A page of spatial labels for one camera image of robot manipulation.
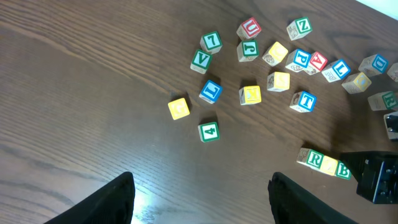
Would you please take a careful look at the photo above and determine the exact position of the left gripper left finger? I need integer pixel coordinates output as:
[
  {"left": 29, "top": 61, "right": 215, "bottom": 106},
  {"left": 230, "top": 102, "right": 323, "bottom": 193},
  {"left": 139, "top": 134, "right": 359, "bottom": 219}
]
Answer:
[{"left": 45, "top": 172, "right": 135, "bottom": 224}]

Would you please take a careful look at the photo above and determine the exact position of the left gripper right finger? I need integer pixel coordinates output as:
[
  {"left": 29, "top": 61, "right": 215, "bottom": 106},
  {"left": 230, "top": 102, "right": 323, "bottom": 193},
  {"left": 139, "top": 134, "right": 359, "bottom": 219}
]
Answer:
[{"left": 267, "top": 172, "right": 356, "bottom": 224}]

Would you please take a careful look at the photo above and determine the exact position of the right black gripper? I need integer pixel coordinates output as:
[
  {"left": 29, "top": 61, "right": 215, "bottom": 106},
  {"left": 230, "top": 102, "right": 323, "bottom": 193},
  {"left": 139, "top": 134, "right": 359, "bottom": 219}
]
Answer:
[{"left": 340, "top": 151, "right": 397, "bottom": 204}]

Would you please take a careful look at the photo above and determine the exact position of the yellow O block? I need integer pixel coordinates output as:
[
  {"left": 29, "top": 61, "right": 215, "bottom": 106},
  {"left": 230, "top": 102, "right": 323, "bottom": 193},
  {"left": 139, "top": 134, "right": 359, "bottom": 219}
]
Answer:
[
  {"left": 319, "top": 156, "right": 338, "bottom": 176},
  {"left": 341, "top": 72, "right": 372, "bottom": 94}
]

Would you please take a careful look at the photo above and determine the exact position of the green r block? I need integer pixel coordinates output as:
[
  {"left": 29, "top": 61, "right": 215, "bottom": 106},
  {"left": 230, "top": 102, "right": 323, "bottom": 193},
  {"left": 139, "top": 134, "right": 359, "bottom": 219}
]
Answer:
[
  {"left": 296, "top": 148, "right": 324, "bottom": 170},
  {"left": 368, "top": 91, "right": 397, "bottom": 111}
]

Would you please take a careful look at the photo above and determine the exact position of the blue T block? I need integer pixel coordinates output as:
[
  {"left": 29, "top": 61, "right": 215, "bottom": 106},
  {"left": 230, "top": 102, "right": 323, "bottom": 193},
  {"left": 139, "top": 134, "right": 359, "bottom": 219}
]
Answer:
[{"left": 289, "top": 91, "right": 317, "bottom": 113}]

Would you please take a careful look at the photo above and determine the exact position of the red I block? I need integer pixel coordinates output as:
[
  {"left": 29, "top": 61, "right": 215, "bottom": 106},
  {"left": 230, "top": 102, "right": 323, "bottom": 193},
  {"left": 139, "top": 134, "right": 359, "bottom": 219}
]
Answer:
[{"left": 387, "top": 63, "right": 398, "bottom": 82}]

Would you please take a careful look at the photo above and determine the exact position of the blue D block top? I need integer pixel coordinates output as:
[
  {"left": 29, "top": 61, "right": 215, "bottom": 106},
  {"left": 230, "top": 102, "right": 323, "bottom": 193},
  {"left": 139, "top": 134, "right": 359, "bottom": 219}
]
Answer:
[{"left": 358, "top": 54, "right": 389, "bottom": 77}]

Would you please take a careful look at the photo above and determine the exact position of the blue l block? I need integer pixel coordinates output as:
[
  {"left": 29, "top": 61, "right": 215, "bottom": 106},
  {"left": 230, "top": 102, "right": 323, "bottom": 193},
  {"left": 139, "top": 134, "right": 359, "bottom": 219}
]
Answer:
[
  {"left": 199, "top": 80, "right": 223, "bottom": 104},
  {"left": 322, "top": 59, "right": 351, "bottom": 83}
]

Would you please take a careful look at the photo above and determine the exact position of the green 4 block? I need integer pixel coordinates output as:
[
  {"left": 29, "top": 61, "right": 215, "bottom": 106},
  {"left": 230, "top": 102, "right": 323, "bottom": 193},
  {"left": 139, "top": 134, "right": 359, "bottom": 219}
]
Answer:
[{"left": 198, "top": 122, "right": 220, "bottom": 142}]

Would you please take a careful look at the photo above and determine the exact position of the yellow block far left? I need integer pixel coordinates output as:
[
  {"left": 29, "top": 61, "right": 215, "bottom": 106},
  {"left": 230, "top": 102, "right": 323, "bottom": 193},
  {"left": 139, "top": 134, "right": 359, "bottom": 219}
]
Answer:
[{"left": 168, "top": 98, "right": 190, "bottom": 120}]

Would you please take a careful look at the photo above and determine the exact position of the yellow block centre left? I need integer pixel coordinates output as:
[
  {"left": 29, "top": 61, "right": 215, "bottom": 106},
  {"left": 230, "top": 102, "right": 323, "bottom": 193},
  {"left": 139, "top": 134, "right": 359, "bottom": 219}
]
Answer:
[{"left": 239, "top": 85, "right": 262, "bottom": 105}]

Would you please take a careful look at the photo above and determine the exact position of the yellow S block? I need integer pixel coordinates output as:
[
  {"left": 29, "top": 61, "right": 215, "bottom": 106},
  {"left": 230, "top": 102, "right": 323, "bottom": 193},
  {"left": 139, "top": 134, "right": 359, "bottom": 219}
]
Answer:
[{"left": 267, "top": 72, "right": 290, "bottom": 92}]

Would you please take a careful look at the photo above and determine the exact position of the red A block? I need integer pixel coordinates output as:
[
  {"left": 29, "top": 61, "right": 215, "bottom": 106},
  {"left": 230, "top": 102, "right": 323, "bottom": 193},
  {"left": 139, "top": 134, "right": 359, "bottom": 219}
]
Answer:
[{"left": 304, "top": 52, "right": 328, "bottom": 75}]

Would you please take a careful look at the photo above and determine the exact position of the blue P block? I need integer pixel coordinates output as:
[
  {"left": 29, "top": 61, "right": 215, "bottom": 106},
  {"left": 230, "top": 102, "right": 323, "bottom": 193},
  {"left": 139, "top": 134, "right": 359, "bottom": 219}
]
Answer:
[{"left": 285, "top": 49, "right": 311, "bottom": 72}]

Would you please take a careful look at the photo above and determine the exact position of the blue L block left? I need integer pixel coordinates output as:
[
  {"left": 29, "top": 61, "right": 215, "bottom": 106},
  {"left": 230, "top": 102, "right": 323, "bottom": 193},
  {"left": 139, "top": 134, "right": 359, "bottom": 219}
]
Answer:
[{"left": 199, "top": 80, "right": 223, "bottom": 104}]

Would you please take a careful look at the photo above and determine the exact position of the yellow block upper left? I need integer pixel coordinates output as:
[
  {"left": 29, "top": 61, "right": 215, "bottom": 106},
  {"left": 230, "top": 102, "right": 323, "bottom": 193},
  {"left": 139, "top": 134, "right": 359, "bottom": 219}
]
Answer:
[{"left": 262, "top": 42, "right": 289, "bottom": 67}]

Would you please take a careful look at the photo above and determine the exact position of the green J block left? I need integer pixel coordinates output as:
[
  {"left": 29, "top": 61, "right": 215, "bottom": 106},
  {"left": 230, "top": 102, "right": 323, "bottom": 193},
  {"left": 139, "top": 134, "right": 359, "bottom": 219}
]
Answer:
[{"left": 237, "top": 40, "right": 259, "bottom": 62}]

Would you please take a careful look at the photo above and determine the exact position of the green Z block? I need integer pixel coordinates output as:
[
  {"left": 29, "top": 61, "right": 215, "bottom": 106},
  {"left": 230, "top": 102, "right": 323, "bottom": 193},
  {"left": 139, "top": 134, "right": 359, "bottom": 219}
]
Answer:
[{"left": 287, "top": 17, "right": 313, "bottom": 40}]

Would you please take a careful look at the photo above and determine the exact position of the green V block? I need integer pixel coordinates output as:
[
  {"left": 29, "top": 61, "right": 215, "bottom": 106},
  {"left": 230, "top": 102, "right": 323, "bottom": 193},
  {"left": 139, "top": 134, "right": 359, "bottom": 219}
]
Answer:
[{"left": 190, "top": 49, "right": 213, "bottom": 74}]

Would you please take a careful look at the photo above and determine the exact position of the red U block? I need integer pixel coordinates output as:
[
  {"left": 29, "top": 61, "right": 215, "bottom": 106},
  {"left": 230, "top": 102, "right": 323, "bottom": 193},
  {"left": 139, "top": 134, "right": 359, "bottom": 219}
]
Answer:
[{"left": 236, "top": 17, "right": 262, "bottom": 40}]

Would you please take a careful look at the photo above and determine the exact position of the green 7 block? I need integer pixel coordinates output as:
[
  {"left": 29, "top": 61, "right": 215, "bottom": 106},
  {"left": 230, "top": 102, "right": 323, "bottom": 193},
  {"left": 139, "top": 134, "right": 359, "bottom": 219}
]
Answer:
[{"left": 200, "top": 31, "right": 223, "bottom": 54}]

